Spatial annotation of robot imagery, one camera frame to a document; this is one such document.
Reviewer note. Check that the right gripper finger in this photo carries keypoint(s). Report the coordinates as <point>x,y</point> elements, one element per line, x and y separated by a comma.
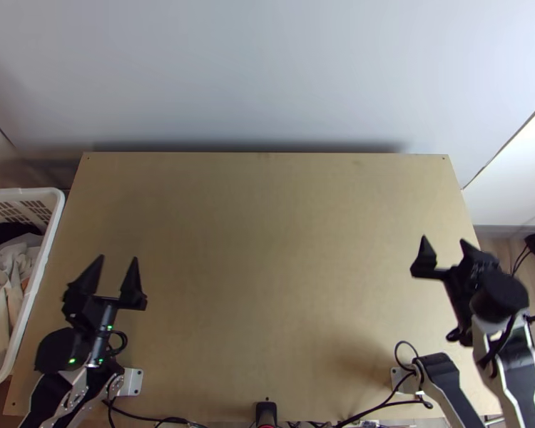
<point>424,265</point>
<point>472,257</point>

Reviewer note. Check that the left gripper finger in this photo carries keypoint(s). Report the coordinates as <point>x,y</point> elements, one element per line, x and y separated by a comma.
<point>133,290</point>
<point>91,278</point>

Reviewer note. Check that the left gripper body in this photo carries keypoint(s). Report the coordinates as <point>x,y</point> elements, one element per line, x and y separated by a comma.
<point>82,310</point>

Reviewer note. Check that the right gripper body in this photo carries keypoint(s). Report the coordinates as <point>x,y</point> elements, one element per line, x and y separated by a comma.
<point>463,290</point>

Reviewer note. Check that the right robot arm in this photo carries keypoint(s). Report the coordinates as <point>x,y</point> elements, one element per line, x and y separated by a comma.
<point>517,374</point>

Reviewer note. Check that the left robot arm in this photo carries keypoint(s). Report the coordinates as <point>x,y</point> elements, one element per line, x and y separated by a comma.
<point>67,394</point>

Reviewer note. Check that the white laundry basket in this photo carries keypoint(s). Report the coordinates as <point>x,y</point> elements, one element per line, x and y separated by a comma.
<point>49,232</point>

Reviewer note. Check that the heap of clothes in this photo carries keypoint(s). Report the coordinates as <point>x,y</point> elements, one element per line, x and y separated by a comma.
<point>4,276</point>

